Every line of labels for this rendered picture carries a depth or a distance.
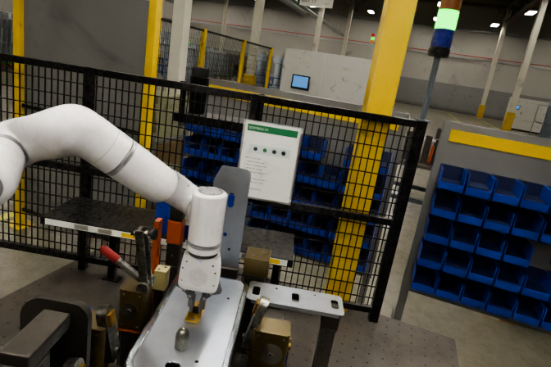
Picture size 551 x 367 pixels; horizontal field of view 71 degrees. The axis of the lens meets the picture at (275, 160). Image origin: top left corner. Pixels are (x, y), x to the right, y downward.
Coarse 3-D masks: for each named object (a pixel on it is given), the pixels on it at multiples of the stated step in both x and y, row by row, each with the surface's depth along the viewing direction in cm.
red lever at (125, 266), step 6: (102, 246) 100; (102, 252) 99; (108, 252) 99; (114, 252) 100; (108, 258) 100; (114, 258) 100; (120, 258) 101; (120, 264) 100; (126, 264) 101; (126, 270) 100; (132, 270) 101; (132, 276) 101; (138, 276) 101
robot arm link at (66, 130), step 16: (48, 112) 72; (64, 112) 72; (80, 112) 73; (0, 128) 75; (16, 128) 74; (32, 128) 71; (48, 128) 71; (64, 128) 71; (80, 128) 72; (96, 128) 74; (112, 128) 78; (32, 144) 74; (48, 144) 72; (64, 144) 72; (80, 144) 73; (96, 144) 74; (112, 144) 76; (128, 144) 79; (32, 160) 79; (96, 160) 76; (112, 160) 77
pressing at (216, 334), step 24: (168, 288) 111; (240, 288) 117; (168, 312) 101; (216, 312) 104; (240, 312) 106; (144, 336) 91; (168, 336) 93; (192, 336) 94; (216, 336) 95; (144, 360) 85; (168, 360) 86; (192, 360) 87; (216, 360) 88
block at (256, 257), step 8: (248, 248) 130; (256, 248) 130; (248, 256) 124; (256, 256) 125; (264, 256) 126; (248, 264) 124; (256, 264) 124; (264, 264) 124; (248, 272) 125; (256, 272) 125; (264, 272) 125; (248, 280) 126; (256, 280) 126; (264, 280) 126; (256, 288) 127; (248, 304) 128; (248, 312) 129; (248, 320) 129; (240, 328) 130; (240, 336) 131; (240, 344) 132; (240, 352) 132
